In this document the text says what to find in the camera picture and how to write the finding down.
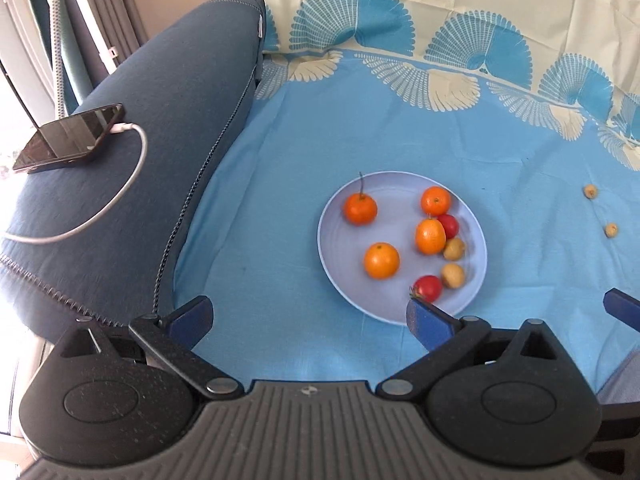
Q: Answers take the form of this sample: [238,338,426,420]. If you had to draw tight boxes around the red cherry tomato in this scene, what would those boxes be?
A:
[409,274,444,304]
[437,214,460,240]

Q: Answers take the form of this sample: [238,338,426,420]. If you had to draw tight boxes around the grey curtain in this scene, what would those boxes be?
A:
[19,0,149,106]

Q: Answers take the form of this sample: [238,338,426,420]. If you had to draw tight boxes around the light blue plate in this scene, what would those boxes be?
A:
[317,171,487,325]

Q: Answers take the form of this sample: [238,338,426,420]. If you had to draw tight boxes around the tan longan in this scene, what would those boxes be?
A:
[582,184,598,200]
[440,263,466,289]
[604,222,618,238]
[442,237,466,261]

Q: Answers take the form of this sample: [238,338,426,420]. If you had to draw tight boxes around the black smartphone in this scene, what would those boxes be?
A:
[12,103,125,174]

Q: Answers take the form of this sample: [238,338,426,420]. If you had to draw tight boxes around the white charging cable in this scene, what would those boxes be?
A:
[3,121,150,245]

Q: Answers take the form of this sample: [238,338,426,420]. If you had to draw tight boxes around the blue sofa armrest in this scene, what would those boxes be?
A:
[1,0,262,341]

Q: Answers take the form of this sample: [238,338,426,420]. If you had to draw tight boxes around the blue patterned sofa cover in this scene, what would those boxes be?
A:
[174,0,639,389]

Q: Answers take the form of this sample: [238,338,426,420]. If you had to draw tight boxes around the orange kumquat with stem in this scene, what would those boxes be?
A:
[342,174,378,226]

